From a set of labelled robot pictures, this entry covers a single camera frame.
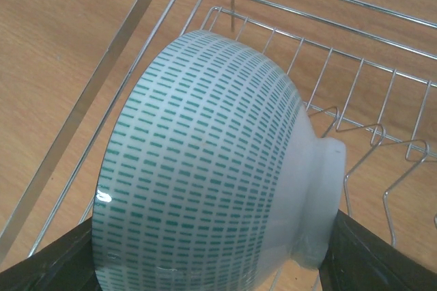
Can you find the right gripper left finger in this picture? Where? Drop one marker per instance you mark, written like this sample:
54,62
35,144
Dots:
65,264

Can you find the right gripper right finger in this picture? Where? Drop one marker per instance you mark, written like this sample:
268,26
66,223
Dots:
357,259

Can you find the teal patterned ceramic bowl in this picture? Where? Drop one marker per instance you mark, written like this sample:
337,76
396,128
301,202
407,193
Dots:
213,176

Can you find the chrome wire dish rack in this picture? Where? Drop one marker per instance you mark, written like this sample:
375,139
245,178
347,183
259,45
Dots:
418,151

